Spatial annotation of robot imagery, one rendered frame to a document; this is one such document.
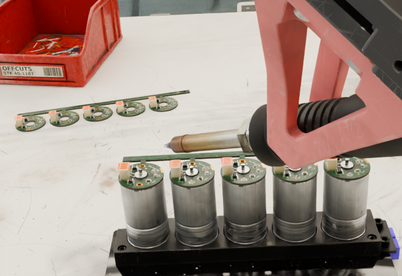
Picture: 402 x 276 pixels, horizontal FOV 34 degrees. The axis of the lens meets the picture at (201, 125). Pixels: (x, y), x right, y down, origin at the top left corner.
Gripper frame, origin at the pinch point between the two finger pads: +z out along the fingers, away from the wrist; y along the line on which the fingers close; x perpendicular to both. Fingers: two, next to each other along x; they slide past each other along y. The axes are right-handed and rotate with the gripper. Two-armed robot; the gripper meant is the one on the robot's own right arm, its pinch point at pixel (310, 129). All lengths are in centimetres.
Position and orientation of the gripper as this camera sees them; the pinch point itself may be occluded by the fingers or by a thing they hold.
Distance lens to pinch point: 24.2
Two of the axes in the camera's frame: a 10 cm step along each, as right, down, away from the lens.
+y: -7.1, 3.8, -5.9
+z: -3.0, 6.0, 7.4
